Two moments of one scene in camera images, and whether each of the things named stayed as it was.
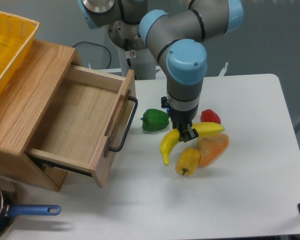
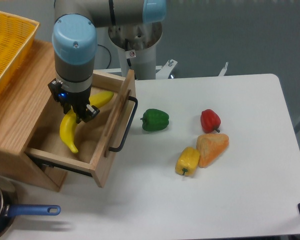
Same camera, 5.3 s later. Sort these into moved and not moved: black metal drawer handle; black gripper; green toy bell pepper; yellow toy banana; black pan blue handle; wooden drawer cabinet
Moved: black gripper; yellow toy banana
Not moved: black metal drawer handle; wooden drawer cabinet; black pan blue handle; green toy bell pepper
